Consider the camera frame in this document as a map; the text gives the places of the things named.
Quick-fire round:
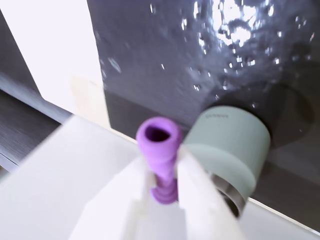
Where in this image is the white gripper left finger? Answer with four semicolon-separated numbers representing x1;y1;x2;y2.
68;158;156;240

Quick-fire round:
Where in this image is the sage green cup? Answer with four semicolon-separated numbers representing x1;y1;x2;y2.
183;105;272;217

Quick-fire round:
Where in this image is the purple pen grip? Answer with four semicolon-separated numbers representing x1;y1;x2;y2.
136;116;185;205

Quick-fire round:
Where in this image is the grey fabric sofa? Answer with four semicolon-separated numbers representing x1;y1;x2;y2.
0;9;74;173

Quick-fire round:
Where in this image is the glossy black mat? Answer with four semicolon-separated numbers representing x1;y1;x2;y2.
86;0;320;227

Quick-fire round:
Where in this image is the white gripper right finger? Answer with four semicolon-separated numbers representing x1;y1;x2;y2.
176;146;251;240

